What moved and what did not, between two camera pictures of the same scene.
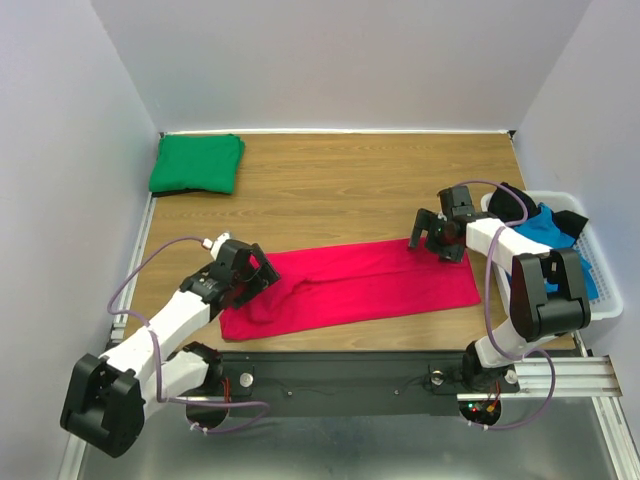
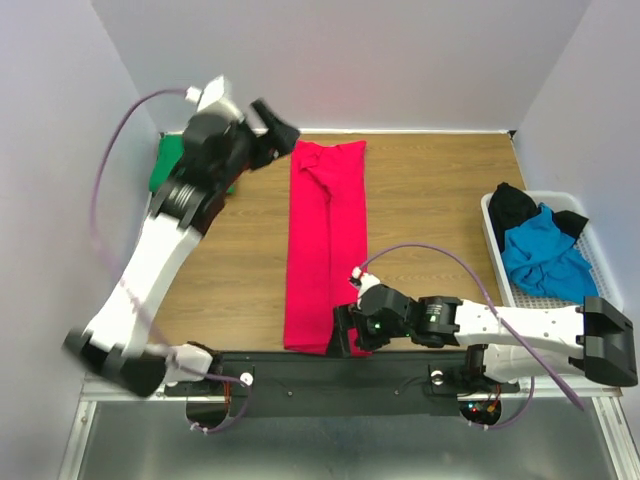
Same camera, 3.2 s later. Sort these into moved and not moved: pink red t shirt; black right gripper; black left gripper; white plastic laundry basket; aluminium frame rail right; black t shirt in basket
Moved: black left gripper; black right gripper; pink red t shirt
Not moved: white plastic laundry basket; aluminium frame rail right; black t shirt in basket
